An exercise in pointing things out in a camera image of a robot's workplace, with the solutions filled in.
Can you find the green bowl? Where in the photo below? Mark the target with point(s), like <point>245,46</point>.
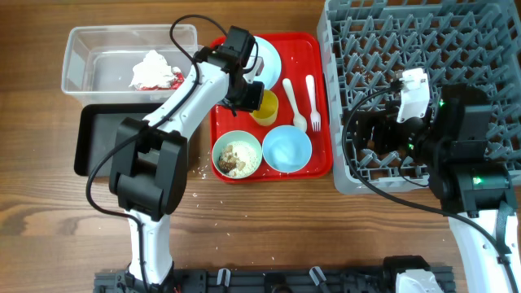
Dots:
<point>232,136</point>

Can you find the yellow plastic cup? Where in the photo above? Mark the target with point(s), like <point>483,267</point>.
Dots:
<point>267,114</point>

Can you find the light blue plate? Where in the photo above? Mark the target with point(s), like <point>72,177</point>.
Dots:
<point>272,69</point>

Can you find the clear plastic bin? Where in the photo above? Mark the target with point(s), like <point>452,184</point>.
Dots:
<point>98,62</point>

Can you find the rice and food scraps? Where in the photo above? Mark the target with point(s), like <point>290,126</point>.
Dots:
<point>238,160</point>

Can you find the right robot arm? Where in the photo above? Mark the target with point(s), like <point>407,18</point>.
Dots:
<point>476,194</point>

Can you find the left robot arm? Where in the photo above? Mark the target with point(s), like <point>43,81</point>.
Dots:
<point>149,200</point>

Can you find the red serving tray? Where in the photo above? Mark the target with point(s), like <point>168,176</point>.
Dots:
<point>300,56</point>

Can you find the white plastic fork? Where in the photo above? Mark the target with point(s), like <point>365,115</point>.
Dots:
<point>314,114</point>

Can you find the black plastic tray bin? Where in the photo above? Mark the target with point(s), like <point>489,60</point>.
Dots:
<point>97,136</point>

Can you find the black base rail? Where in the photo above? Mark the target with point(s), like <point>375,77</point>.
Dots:
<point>364,279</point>

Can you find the grey dishwasher rack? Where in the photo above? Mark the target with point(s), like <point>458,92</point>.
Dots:
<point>365,44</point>

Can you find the light blue bowl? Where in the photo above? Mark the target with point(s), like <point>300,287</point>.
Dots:
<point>287,149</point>

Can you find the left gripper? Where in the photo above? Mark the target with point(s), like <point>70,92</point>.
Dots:
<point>252,102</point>

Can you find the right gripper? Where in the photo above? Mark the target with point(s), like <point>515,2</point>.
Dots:
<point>367,133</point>

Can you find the red snack wrapper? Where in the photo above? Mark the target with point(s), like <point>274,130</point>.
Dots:
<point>173,84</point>

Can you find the white plastic spoon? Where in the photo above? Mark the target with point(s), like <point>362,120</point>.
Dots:
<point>298,120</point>

